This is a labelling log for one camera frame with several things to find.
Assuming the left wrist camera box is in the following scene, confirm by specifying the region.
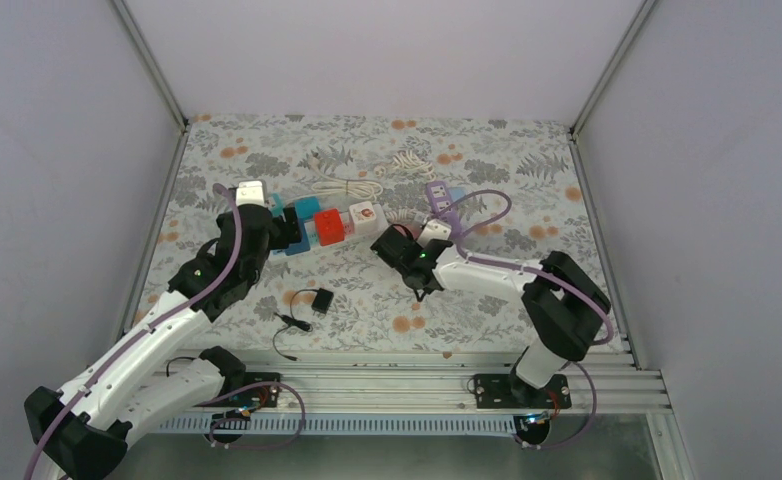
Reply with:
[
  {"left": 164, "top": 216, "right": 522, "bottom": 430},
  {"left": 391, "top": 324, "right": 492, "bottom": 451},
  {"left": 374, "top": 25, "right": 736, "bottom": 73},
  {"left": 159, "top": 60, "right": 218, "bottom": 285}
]
[{"left": 235, "top": 180, "right": 267, "bottom": 208}]

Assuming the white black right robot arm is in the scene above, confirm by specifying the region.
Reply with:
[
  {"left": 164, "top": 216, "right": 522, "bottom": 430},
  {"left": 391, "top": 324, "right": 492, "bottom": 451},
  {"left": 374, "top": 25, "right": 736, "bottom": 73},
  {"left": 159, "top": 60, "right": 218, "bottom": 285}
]
[{"left": 371, "top": 227, "right": 614, "bottom": 407}]

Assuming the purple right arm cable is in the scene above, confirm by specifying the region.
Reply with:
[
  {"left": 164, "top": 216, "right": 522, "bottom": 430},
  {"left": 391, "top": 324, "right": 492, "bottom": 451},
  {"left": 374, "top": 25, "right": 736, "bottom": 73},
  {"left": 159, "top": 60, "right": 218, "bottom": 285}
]
[{"left": 430, "top": 189, "right": 616, "bottom": 452}]

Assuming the floral patterned table mat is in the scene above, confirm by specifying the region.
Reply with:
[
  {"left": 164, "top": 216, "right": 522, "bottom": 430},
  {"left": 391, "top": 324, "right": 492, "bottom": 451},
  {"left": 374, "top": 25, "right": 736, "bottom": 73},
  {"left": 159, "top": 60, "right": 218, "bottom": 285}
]
[{"left": 138, "top": 114, "right": 604, "bottom": 353}]

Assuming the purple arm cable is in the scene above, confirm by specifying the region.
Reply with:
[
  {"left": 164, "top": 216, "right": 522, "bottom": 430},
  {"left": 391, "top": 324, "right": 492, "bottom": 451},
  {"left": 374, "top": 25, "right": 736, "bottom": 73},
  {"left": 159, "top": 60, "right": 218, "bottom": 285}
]
[
  {"left": 23, "top": 184, "right": 307, "bottom": 480},
  {"left": 430, "top": 189, "right": 616, "bottom": 452}
]

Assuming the white braided cable bundle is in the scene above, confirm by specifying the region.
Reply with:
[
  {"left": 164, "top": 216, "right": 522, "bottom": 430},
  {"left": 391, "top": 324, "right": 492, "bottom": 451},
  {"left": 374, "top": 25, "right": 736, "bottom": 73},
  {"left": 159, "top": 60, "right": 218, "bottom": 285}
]
[{"left": 372, "top": 149, "right": 437, "bottom": 225}]

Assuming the orange cube socket adapter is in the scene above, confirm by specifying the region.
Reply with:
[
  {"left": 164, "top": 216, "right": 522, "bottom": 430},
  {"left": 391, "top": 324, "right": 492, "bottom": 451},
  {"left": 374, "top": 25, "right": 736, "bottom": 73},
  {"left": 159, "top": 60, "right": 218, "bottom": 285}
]
[{"left": 313, "top": 209, "right": 345, "bottom": 247}]

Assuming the cyan flat plug adapter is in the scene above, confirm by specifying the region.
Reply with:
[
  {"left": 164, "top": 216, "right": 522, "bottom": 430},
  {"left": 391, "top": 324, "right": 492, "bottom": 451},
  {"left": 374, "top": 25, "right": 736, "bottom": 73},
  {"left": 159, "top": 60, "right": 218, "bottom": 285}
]
[{"left": 293, "top": 196, "right": 322, "bottom": 221}]

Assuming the white long power strip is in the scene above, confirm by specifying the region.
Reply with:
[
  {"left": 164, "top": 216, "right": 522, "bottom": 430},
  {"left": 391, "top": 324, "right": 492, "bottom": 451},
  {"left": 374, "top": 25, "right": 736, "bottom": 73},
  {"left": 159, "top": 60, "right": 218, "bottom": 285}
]
[{"left": 268, "top": 203, "right": 389, "bottom": 263}]

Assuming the blue cube socket adapter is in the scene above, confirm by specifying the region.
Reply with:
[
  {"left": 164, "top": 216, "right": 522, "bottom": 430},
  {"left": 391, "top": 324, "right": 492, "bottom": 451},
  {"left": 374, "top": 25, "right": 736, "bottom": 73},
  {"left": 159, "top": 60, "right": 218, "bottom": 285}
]
[{"left": 284, "top": 235, "right": 311, "bottom": 256}]

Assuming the white tiger cube socket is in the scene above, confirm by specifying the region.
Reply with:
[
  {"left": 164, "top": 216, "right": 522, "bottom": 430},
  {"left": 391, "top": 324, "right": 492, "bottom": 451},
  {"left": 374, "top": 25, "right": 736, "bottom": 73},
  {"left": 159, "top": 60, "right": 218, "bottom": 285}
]
[{"left": 348, "top": 201, "right": 379, "bottom": 235}]

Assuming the aluminium front rail base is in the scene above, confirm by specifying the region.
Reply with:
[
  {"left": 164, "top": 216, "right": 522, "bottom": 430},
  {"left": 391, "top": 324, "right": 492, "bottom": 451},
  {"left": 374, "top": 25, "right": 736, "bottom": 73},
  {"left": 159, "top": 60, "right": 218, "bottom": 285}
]
[{"left": 225, "top": 350, "right": 671, "bottom": 436}]

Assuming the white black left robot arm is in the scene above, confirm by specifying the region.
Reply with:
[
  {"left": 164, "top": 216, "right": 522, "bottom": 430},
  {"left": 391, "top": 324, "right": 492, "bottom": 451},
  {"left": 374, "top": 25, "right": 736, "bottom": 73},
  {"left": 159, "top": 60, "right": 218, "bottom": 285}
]
[{"left": 24, "top": 204, "right": 302, "bottom": 479}]

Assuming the purple power strip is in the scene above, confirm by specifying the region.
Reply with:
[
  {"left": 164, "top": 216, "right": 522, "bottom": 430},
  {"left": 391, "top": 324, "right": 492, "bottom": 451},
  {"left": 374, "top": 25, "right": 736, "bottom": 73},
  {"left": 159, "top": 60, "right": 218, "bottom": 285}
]
[{"left": 426, "top": 180, "right": 462, "bottom": 233}]

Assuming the aluminium corner frame rail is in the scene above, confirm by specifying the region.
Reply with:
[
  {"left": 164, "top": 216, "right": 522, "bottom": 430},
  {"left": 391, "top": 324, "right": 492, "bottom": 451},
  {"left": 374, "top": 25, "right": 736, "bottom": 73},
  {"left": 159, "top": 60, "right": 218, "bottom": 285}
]
[{"left": 109, "top": 0, "right": 188, "bottom": 134}]

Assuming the black small charger with cable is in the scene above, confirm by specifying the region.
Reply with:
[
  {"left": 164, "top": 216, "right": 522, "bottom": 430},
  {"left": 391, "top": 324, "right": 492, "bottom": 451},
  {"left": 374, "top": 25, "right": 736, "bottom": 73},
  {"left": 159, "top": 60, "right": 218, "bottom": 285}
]
[{"left": 271, "top": 287, "right": 335, "bottom": 362}]

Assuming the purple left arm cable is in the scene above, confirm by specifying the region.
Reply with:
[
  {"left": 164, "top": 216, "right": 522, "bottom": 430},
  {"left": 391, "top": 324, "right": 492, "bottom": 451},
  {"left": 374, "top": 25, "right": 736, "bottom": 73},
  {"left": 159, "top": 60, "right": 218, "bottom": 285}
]
[{"left": 23, "top": 184, "right": 307, "bottom": 480}]

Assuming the white coiled power cable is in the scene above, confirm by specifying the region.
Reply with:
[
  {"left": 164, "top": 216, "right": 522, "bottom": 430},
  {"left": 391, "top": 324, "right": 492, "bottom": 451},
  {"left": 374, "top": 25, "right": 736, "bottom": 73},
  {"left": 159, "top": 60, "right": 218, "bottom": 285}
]
[{"left": 283, "top": 150, "right": 384, "bottom": 203}]

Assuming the teal power strip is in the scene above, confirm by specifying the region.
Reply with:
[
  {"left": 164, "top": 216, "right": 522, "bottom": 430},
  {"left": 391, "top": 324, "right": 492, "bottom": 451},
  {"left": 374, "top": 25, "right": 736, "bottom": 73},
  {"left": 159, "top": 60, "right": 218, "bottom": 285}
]
[{"left": 266, "top": 193, "right": 284, "bottom": 217}]

